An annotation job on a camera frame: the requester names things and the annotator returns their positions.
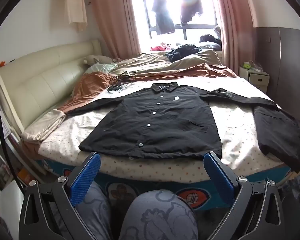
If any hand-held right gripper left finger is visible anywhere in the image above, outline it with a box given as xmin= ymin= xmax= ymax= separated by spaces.
xmin=19 ymin=152 xmax=102 ymax=240

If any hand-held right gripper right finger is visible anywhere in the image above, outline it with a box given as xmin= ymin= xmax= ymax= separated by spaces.
xmin=203 ymin=151 xmax=284 ymax=240

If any black button shirt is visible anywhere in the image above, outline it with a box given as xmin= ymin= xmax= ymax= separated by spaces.
xmin=65 ymin=82 xmax=282 ymax=161

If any black clothes heap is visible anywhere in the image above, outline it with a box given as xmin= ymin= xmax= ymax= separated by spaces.
xmin=165 ymin=44 xmax=203 ymax=62

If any dark clothes pile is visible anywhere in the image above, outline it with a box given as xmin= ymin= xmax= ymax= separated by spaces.
xmin=199 ymin=26 xmax=222 ymax=51

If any person's left leg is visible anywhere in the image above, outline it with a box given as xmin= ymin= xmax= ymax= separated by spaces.
xmin=74 ymin=180 xmax=117 ymax=240

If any person's leg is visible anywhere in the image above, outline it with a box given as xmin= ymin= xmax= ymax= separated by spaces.
xmin=117 ymin=189 xmax=200 ymax=240
xmin=74 ymin=180 xmax=117 ymax=240

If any bed with floral sheet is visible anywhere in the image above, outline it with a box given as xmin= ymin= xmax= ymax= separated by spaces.
xmin=20 ymin=74 xmax=300 ymax=209

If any cream satin cloth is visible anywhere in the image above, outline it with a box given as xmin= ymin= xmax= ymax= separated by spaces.
xmin=21 ymin=109 xmax=66 ymax=143

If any person's right leg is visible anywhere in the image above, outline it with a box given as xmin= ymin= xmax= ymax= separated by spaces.
xmin=117 ymin=189 xmax=200 ymax=240

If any black garment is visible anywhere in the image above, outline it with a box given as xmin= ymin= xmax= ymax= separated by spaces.
xmin=254 ymin=104 xmax=300 ymax=174

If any cluttered shelf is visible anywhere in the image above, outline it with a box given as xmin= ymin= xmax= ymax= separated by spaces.
xmin=0 ymin=115 xmax=24 ymax=195

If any brown blanket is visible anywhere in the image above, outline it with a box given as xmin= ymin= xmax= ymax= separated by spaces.
xmin=57 ymin=63 xmax=240 ymax=115

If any black white printed cloth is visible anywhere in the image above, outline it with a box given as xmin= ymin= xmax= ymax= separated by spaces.
xmin=107 ymin=84 xmax=132 ymax=93

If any white nightstand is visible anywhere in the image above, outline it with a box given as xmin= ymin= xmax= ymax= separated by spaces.
xmin=239 ymin=65 xmax=270 ymax=93

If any cream leather headboard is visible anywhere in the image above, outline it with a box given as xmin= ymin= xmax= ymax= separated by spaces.
xmin=0 ymin=39 xmax=102 ymax=140

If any light green pillow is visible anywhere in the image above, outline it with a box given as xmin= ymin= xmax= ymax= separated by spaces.
xmin=86 ymin=63 xmax=118 ymax=75

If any beige plush toy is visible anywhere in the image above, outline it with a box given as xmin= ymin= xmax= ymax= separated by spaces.
xmin=83 ymin=54 xmax=113 ymax=64

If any dark grey wardrobe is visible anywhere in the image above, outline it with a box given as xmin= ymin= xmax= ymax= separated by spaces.
xmin=252 ymin=27 xmax=300 ymax=120

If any beige quilt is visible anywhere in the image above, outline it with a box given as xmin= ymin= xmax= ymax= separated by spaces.
xmin=109 ymin=48 xmax=223 ymax=76

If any pink cloth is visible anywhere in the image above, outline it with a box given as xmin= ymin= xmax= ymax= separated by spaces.
xmin=150 ymin=43 xmax=173 ymax=52

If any window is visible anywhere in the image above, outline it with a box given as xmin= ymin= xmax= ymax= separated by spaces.
xmin=129 ymin=0 xmax=223 ymax=53

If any cream hanging garment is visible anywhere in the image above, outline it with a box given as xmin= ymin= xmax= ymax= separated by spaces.
xmin=64 ymin=0 xmax=88 ymax=32

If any black cable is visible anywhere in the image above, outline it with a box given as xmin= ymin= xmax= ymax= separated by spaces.
xmin=0 ymin=92 xmax=26 ymax=191

